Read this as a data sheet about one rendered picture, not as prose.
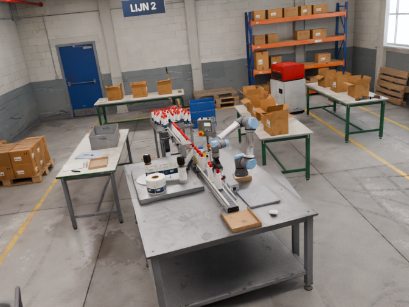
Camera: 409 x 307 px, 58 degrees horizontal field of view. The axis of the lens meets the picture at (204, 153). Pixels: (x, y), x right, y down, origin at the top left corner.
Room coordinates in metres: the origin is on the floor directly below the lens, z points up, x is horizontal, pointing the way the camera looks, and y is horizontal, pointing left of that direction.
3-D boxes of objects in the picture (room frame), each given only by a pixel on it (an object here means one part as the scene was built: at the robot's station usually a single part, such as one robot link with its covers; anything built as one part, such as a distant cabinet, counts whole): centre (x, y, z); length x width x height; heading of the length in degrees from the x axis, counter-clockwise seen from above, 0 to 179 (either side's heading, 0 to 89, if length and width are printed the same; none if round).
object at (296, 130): (6.13, -1.15, 0.39); 2.20 x 0.80 x 0.78; 3
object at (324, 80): (8.20, -2.91, 0.97); 0.51 x 0.36 x 0.37; 97
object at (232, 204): (3.73, 0.00, 0.86); 1.65 x 0.08 x 0.04; 15
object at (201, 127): (3.85, -0.05, 1.38); 0.17 x 0.10 x 0.19; 70
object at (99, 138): (5.53, 1.52, 0.91); 0.60 x 0.40 x 0.22; 7
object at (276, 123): (5.27, -1.12, 0.97); 0.51 x 0.39 x 0.37; 99
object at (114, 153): (5.27, 1.58, 0.40); 1.90 x 0.75 x 0.80; 3
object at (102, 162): (4.62, 1.43, 0.82); 0.34 x 0.24 x 0.03; 9
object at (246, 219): (2.76, -0.25, 0.85); 0.30 x 0.26 x 0.04; 15
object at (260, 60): (10.94, -2.95, 1.26); 2.78 x 0.61 x 2.51; 93
